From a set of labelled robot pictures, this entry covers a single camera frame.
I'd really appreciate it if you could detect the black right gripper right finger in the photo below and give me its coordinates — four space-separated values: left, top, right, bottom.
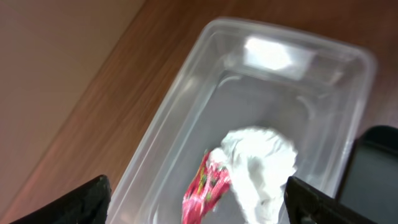
284 176 375 224

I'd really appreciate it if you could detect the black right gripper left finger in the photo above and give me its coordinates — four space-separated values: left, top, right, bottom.
11 175 111 224

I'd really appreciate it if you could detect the crumpled white paper napkin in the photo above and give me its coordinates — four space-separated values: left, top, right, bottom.
210 126 297 223

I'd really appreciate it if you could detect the red snack wrapper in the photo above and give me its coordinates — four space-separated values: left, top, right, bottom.
182 149 231 224

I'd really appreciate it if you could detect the black plastic tray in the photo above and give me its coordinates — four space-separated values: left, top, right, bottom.
336 126 397 224

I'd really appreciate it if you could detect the clear plastic waste bin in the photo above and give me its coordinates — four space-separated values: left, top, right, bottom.
107 18 376 223

